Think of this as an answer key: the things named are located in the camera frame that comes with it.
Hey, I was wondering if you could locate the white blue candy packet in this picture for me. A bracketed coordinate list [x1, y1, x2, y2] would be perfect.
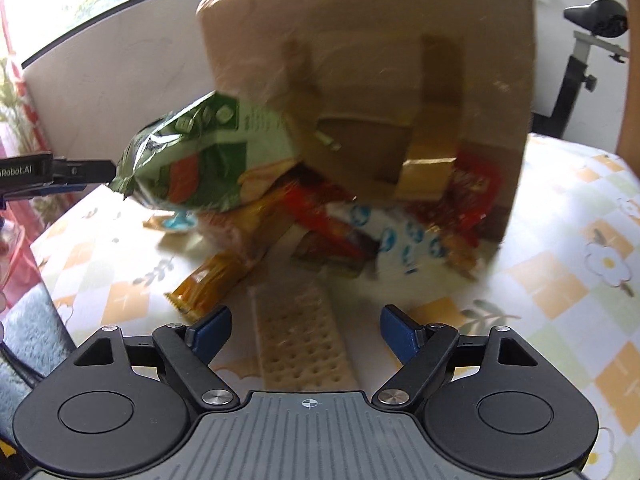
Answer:
[326, 202, 447, 278]

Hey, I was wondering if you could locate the clear cracker packet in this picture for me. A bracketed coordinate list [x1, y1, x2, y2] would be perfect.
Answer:
[252, 278, 359, 392]

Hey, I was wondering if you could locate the blue packaged bread cake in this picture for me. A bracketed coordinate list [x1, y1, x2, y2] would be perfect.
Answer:
[196, 188, 294, 262]

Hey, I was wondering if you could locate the green seaweed snack bag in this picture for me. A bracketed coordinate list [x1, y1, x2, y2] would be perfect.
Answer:
[110, 92, 299, 212]

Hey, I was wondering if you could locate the red snack packet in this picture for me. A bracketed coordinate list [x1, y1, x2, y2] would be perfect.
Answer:
[406, 153, 502, 247]

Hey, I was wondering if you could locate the golden brown snack bar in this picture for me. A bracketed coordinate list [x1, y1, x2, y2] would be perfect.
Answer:
[164, 244, 273, 323]

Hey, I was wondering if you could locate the floral checkered tablecloth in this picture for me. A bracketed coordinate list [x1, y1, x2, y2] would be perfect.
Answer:
[32, 136, 639, 479]

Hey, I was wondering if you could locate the cardboard box with plastic liner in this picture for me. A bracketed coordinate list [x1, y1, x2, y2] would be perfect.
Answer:
[196, 0, 536, 241]

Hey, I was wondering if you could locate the black exercise bike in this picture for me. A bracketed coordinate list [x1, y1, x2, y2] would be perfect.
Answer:
[532, 0, 629, 151]

